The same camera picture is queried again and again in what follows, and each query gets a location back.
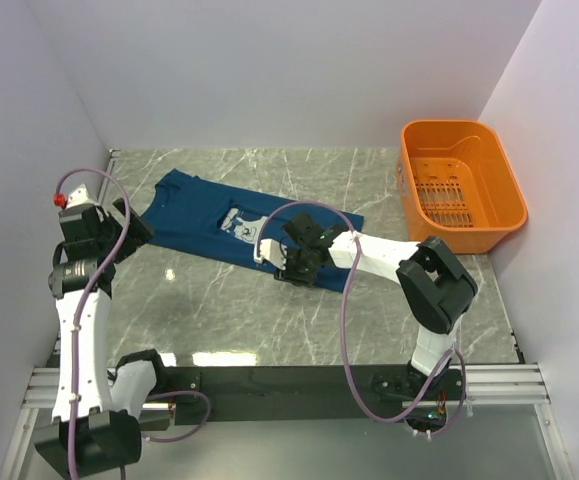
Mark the blue t shirt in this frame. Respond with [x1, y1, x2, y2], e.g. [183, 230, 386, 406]
[142, 169, 345, 274]

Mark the orange plastic basket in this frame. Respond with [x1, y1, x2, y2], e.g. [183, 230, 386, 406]
[395, 119, 528, 254]

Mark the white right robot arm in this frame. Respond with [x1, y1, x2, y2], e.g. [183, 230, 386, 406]
[255, 213, 478, 399]

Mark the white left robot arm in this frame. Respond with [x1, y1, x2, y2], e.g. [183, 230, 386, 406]
[34, 187, 169, 479]

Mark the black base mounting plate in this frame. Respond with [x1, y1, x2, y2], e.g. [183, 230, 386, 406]
[163, 364, 468, 429]

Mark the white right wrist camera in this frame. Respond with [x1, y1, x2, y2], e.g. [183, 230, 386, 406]
[253, 239, 288, 271]

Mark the aluminium frame rail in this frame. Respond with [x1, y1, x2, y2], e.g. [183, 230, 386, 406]
[22, 364, 551, 411]

